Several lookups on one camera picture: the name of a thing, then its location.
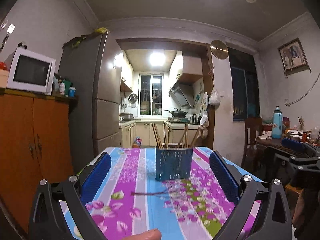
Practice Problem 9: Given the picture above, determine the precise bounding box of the person thumb tip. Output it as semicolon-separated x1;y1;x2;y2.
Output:
123;229;162;240

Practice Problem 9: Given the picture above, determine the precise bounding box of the white microwave oven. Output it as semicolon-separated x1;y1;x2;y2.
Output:
7;48;56;95

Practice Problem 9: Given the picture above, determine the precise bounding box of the light wooden chopstick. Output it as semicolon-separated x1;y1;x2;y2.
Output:
152;123;163;149

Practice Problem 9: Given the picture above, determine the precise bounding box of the orange wooden cabinet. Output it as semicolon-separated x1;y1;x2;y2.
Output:
1;88;77;232

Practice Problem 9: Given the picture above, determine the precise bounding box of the bronze refrigerator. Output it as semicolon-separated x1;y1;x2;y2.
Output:
58;31;121;171

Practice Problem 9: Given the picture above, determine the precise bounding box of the reddish wooden chopstick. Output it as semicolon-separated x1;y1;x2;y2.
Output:
164;124;169;148

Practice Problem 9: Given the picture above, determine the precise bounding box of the black wok on stove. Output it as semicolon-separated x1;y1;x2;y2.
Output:
164;109;188;118

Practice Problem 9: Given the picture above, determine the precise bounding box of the black thin hair tie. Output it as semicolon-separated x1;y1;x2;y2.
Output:
130;184;180;197

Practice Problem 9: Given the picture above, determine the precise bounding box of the range hood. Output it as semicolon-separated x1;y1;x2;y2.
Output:
169;83;194;108

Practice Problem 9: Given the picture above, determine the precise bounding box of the pale bamboo chopstick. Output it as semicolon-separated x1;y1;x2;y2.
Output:
190;126;201;148

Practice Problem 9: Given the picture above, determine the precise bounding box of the white plastic bag hanging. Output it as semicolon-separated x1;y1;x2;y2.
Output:
208;88;221;106

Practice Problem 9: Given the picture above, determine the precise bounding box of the blue thermos bottle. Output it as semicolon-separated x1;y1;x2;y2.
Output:
272;106;283;139

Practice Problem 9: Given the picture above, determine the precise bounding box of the metal perforated utensil holder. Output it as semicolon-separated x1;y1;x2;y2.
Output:
155;148;193;181

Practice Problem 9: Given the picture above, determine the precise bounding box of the floral striped tablecloth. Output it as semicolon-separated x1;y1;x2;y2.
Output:
60;146;264;240

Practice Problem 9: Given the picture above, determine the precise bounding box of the gold round wall clock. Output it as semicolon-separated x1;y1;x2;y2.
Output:
210;40;229;60

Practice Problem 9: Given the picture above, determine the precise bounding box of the kitchen window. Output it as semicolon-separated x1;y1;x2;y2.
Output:
139;74;163;115

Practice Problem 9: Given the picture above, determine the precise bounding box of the framed elephant picture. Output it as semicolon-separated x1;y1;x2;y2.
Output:
278;38;311;75

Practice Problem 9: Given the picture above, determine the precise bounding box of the wooden dining chair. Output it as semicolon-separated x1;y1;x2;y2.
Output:
241;117;263;167

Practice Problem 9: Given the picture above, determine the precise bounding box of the steel electric kettle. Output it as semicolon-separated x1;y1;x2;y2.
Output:
190;114;198;125

